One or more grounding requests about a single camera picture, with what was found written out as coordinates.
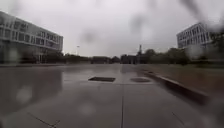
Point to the street lamp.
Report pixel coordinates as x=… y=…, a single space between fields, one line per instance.
x=77 y=50

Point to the low stone kerb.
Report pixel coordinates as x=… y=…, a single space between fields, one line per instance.
x=180 y=87

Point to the wet grey paved plaza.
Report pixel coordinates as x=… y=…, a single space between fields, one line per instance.
x=100 y=103

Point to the round dark manhole cover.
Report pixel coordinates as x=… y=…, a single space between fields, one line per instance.
x=140 y=80

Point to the square dark ground cover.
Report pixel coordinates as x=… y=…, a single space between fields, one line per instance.
x=102 y=79

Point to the distant tower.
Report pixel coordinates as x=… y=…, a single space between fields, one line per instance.
x=140 y=53

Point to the pale grid-window building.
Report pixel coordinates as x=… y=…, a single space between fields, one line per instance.
x=194 y=36

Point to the large grey glass building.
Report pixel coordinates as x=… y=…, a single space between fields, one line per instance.
x=23 y=38

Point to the row of dark trees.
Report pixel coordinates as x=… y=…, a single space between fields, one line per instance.
x=160 y=56

